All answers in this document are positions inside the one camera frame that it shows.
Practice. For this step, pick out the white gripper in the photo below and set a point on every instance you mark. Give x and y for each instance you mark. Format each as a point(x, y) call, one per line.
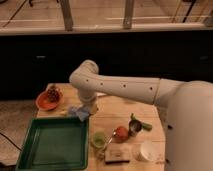
point(88, 99)

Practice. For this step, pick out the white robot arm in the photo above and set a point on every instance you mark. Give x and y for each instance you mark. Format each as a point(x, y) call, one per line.
point(188, 104)

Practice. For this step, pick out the green plastic tray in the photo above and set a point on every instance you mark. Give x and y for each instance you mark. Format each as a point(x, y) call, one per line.
point(55, 144)

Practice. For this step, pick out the brown pinecone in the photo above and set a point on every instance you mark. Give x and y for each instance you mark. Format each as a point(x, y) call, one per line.
point(52, 94)

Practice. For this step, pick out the orange bowl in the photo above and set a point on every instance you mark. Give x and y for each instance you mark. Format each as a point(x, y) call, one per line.
point(42, 102)

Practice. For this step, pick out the green plastic cup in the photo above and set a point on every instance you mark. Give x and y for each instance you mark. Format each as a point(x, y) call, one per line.
point(98, 140)

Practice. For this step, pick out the metal spoon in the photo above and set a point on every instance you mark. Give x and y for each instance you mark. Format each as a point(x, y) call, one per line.
point(107, 143)

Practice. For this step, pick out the red tomato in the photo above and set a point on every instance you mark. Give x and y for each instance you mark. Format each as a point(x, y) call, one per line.
point(121, 134)

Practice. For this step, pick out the brown wooden block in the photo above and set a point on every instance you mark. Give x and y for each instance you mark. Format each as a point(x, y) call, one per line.
point(116, 153)

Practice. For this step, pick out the green vegetable toy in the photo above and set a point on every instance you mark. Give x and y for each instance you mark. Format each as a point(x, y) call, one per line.
point(145, 126)

